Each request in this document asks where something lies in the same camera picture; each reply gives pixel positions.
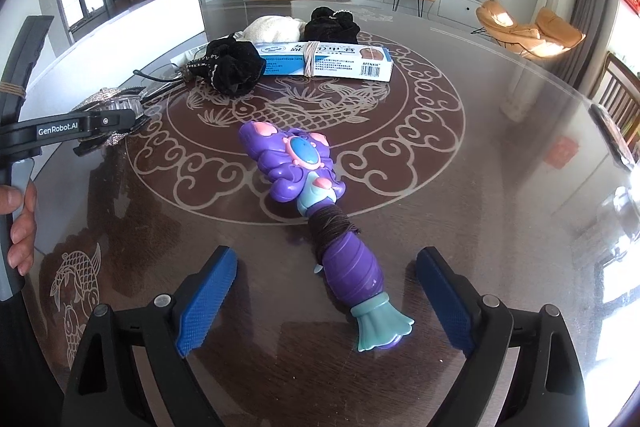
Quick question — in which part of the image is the cream knitted pouch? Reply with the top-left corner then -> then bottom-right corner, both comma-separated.
235,15 -> 306,43

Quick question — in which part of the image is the white cardboard sorting box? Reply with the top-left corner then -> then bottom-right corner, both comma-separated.
20,0 -> 204,121

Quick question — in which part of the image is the orange lounge chair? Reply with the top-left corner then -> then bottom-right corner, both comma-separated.
476,0 -> 586,60

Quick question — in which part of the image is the wooden chair at right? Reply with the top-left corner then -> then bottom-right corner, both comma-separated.
590,52 -> 639,145

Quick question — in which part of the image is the silver sequin hair clip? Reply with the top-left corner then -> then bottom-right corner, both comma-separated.
71,68 -> 196,158

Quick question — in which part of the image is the black scrunchie with chain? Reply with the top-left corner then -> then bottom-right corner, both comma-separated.
186,35 -> 267,98

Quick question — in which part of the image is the person's left hand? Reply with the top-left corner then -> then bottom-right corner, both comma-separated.
1,181 -> 37,275

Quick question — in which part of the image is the blue white medicine box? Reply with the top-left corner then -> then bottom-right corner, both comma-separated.
255,41 -> 394,82

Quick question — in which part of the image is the black velvet scrunchie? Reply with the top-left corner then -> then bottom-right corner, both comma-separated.
302,6 -> 360,44

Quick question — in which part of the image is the purple mermaid toy wand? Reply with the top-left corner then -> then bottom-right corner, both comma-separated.
239,121 -> 414,352

